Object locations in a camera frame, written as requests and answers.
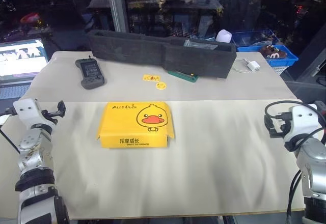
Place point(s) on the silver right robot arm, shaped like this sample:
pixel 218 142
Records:
pixel 312 168

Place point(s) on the green circuit board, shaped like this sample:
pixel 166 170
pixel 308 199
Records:
pixel 184 76

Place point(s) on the white table cloth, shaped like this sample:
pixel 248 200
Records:
pixel 163 157

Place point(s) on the yellow rectangular sticker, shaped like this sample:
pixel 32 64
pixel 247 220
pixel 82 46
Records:
pixel 151 78

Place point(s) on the clear plastic bag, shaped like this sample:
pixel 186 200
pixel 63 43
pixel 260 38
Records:
pixel 201 44

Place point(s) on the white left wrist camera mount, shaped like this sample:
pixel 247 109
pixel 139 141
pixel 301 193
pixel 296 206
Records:
pixel 26 112

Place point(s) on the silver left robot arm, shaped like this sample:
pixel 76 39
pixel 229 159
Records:
pixel 30 157

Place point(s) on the aluminium frame post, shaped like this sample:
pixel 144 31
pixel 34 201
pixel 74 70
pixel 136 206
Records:
pixel 117 5

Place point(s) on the yellow round sticker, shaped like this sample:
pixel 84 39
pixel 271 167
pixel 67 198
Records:
pixel 161 85

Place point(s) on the white plastic basket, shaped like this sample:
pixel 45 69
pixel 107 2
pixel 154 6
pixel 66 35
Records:
pixel 278 69

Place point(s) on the long black foam tray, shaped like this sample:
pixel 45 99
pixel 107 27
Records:
pixel 163 53

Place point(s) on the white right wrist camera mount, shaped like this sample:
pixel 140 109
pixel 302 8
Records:
pixel 301 122

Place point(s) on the brown plush toy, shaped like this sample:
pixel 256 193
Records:
pixel 275 51

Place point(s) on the white rounded lamp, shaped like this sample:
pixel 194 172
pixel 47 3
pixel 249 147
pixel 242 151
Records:
pixel 224 35

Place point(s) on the open laptop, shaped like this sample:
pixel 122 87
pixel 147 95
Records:
pixel 19 66

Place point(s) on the yellow duck box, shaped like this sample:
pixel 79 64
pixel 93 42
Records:
pixel 137 122

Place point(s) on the blue plastic bin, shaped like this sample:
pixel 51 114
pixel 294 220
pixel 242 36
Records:
pixel 267 48

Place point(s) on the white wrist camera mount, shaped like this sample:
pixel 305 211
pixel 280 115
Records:
pixel 301 122
pixel 26 112

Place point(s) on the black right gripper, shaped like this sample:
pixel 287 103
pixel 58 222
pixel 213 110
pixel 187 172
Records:
pixel 276 122

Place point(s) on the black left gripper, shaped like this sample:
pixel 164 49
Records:
pixel 50 115

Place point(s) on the black handheld controller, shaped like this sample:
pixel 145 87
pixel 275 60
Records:
pixel 89 73

